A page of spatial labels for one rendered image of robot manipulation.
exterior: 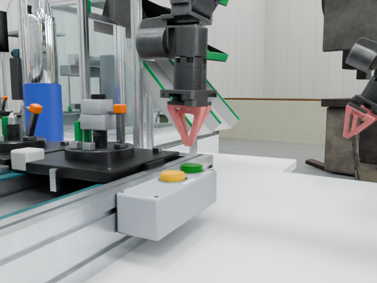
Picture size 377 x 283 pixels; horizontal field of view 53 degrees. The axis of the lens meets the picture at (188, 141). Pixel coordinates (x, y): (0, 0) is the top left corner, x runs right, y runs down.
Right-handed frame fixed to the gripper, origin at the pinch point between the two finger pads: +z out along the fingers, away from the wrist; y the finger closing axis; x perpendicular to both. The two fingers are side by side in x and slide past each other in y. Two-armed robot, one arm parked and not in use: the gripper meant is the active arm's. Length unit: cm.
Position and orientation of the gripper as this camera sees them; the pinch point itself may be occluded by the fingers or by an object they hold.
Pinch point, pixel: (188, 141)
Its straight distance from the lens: 67.6
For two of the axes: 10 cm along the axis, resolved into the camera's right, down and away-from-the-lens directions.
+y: -4.5, 1.3, -8.9
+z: -0.2, 9.9, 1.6
